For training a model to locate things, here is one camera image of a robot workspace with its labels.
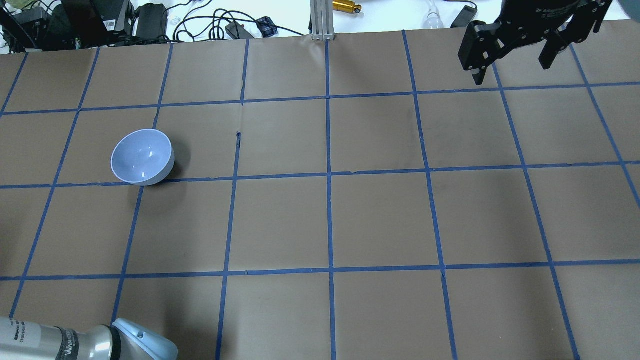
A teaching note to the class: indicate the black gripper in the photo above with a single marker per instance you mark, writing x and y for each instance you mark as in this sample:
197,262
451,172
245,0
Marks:
541,16

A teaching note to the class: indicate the blue bowl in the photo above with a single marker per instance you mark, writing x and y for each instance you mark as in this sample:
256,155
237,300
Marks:
143,158

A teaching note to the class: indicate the black power adapter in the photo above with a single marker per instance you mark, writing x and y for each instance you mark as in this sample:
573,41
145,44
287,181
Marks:
464,17

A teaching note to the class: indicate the white light bulb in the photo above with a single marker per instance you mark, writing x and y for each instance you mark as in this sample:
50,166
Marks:
432,18

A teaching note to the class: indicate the yellow tool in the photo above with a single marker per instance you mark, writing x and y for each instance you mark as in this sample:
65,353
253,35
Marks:
347,6

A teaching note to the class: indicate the black power brick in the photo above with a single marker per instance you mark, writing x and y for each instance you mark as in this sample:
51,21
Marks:
151,21

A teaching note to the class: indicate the aluminium frame post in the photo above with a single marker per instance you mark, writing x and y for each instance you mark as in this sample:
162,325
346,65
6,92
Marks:
321,18

